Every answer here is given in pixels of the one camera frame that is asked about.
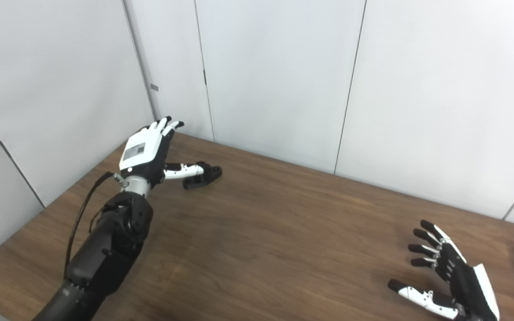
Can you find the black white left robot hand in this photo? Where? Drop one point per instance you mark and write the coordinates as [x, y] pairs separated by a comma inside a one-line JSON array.
[[143, 151]]

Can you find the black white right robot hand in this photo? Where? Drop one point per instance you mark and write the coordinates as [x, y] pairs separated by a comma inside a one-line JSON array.
[[466, 285]]

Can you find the black flanged holder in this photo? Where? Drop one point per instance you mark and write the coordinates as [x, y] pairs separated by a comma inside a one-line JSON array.
[[205, 174]]

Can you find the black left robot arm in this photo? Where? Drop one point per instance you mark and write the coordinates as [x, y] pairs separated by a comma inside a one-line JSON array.
[[105, 249]]

